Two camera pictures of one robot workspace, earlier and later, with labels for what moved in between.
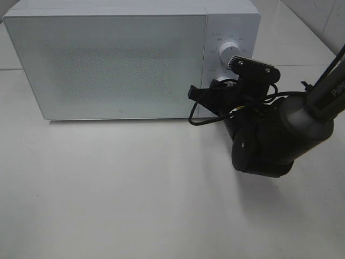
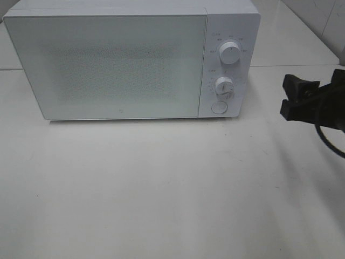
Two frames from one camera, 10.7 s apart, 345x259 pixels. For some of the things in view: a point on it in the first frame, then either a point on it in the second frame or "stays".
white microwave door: x=112 y=67 stays
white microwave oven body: x=128 y=59 stays
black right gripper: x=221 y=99 -> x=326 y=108
